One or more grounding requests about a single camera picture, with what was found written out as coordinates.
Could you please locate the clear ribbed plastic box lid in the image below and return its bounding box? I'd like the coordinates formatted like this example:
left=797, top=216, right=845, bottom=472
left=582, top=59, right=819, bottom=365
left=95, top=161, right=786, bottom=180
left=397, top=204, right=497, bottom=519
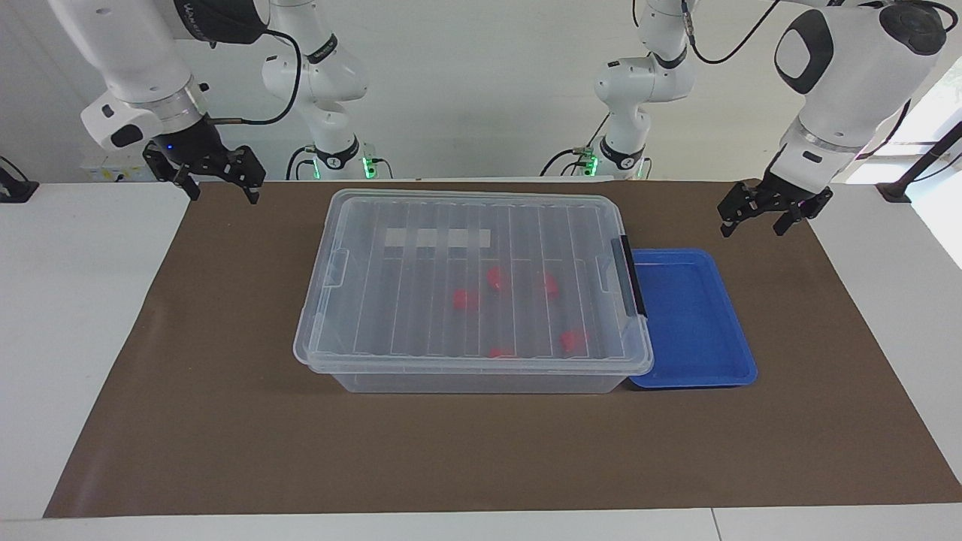
left=293, top=188, right=655, bottom=376

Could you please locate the blue plastic tray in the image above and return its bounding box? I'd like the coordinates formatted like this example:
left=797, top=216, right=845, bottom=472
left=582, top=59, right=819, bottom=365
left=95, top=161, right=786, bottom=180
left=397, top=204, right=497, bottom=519
left=628, top=248, right=758, bottom=390

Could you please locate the clear plastic storage box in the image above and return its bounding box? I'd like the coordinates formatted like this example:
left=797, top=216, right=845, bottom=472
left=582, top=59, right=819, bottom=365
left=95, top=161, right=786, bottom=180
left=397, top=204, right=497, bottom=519
left=308, top=192, right=649, bottom=395

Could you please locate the white power strip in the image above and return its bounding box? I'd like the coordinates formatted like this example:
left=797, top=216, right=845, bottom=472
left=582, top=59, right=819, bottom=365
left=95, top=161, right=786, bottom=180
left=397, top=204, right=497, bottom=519
left=83, top=154, right=155, bottom=183

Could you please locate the black stand with pole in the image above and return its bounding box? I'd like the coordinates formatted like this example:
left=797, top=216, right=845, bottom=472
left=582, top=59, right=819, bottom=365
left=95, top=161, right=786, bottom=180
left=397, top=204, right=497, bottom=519
left=876, top=120, right=962, bottom=204

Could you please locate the black table clamp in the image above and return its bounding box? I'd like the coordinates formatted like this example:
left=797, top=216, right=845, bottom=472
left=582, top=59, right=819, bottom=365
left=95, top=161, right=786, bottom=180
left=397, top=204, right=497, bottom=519
left=0, top=156, right=40, bottom=204

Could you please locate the brown table mat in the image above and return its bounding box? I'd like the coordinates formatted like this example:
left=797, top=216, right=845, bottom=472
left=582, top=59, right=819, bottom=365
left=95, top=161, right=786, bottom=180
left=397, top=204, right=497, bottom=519
left=43, top=180, right=962, bottom=519

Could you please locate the black right arm base cable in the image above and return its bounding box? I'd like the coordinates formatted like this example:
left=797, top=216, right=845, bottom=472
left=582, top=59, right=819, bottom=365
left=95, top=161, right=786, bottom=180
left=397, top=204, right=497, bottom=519
left=286, top=145, right=316, bottom=181

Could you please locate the black arm base cable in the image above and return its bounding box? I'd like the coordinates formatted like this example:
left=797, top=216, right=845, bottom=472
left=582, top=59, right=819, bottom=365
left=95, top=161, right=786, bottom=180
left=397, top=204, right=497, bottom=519
left=540, top=147, right=594, bottom=177
left=286, top=145, right=316, bottom=181

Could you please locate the black box latch handle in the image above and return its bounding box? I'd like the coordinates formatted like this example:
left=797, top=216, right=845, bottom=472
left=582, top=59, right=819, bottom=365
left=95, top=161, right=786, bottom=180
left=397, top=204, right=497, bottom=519
left=610, top=235, right=649, bottom=318

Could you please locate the black left arm base cable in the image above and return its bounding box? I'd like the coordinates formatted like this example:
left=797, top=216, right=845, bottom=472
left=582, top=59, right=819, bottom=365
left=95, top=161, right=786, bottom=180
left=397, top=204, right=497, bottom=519
left=540, top=147, right=594, bottom=177

